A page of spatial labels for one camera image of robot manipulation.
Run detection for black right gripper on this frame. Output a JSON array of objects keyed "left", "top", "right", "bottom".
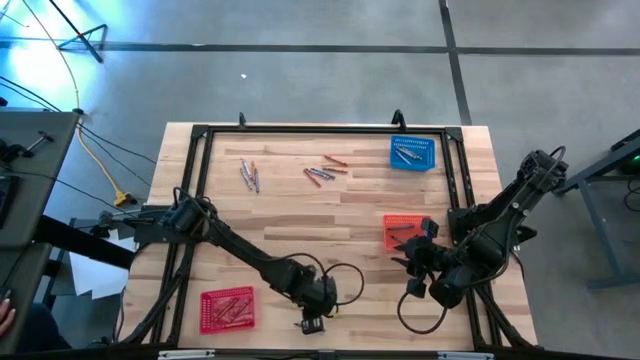
[{"left": 392, "top": 218, "right": 454, "bottom": 300}]

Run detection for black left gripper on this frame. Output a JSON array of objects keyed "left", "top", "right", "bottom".
[{"left": 294, "top": 273, "right": 339, "bottom": 335}]

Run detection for orange plastic basket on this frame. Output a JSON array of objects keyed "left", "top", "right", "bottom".
[{"left": 382, "top": 214, "right": 432, "bottom": 253}]

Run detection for blue plastic basket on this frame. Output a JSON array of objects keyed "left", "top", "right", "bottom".
[{"left": 389, "top": 134, "right": 437, "bottom": 173}]

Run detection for red plastic basket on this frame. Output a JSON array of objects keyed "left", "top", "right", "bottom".
[{"left": 199, "top": 285, "right": 256, "bottom": 335}]

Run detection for white paper sheet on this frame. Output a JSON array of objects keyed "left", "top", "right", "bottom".
[{"left": 67, "top": 228, "right": 137, "bottom": 301}]

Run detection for black device green lights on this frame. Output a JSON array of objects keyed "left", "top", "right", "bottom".
[{"left": 619, "top": 149, "right": 640, "bottom": 176}]

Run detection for black side clamp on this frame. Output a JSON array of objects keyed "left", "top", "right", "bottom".
[{"left": 89, "top": 209, "right": 156, "bottom": 240}]

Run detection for black desk beam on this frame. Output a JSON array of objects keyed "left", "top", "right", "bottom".
[{"left": 32, "top": 213, "right": 137, "bottom": 271}]

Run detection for person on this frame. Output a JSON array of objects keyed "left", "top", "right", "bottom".
[{"left": 0, "top": 298, "right": 74, "bottom": 351}]

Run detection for person's hand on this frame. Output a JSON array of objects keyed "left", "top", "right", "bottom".
[{"left": 0, "top": 298, "right": 17, "bottom": 337}]

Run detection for black desk device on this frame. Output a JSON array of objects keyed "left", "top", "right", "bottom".
[{"left": 0, "top": 174, "right": 21, "bottom": 230}]

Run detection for black floor stand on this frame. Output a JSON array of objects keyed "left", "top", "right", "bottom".
[{"left": 47, "top": 0, "right": 109, "bottom": 64}]

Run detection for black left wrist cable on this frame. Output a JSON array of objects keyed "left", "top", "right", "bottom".
[{"left": 279, "top": 252, "right": 366, "bottom": 307}]

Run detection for silver bracket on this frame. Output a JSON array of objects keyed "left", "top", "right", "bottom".
[
  {"left": 157, "top": 349, "right": 217, "bottom": 360},
  {"left": 437, "top": 351, "right": 496, "bottom": 360}
]

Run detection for black aluminium table frame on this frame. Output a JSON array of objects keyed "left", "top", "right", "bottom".
[{"left": 113, "top": 123, "right": 540, "bottom": 354}]

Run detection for yellow cable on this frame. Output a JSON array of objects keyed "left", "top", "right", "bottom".
[{"left": 19, "top": 0, "right": 139, "bottom": 207}]

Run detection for black clamp with handle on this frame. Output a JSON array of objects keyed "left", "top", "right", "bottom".
[{"left": 0, "top": 130, "right": 55, "bottom": 162}]

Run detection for black floor cable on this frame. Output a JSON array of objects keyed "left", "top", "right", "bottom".
[{"left": 0, "top": 74, "right": 159, "bottom": 166}]

